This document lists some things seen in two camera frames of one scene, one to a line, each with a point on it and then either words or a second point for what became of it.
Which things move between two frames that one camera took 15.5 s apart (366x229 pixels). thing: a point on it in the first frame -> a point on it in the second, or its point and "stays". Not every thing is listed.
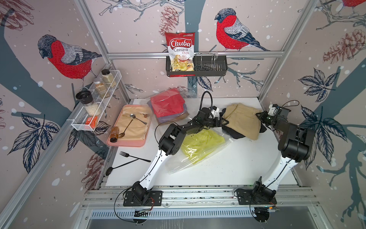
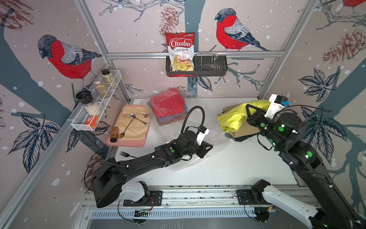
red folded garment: (167, 103) stays
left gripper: (219, 122) -> (203, 148)
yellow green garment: (198, 144) -> (234, 119)
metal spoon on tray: (133, 116) stays
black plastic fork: (127, 155) stays
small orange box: (94, 122) stays
